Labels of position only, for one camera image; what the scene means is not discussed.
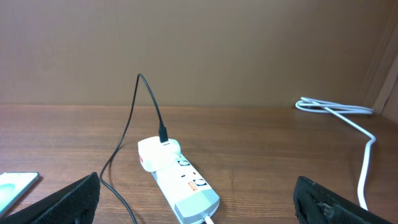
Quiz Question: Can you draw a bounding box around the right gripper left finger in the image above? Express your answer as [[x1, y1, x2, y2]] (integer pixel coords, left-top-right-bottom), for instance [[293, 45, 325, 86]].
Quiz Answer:
[[1, 172, 101, 224]]

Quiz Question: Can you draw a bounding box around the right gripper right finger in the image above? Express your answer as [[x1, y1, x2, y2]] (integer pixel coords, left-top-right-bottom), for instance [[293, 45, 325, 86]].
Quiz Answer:
[[293, 176, 391, 224]]

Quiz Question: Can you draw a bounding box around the Galaxy S25 smartphone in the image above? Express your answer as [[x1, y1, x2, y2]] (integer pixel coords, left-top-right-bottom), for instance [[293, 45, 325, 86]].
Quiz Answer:
[[1, 172, 40, 217]]

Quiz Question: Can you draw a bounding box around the white USB charger plug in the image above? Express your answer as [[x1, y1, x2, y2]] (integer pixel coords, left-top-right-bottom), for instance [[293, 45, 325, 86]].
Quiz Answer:
[[137, 136, 181, 172]]

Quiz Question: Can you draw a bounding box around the white power strip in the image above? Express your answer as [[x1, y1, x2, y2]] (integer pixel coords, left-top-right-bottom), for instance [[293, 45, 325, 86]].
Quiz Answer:
[[152, 154, 220, 224]]

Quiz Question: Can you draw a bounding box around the white power strip cord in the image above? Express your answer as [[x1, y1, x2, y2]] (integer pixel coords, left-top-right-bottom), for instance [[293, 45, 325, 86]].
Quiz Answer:
[[203, 96, 377, 224]]

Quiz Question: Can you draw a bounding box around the black USB charging cable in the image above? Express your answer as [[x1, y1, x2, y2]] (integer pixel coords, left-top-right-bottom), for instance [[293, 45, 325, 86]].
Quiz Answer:
[[99, 73, 169, 224]]

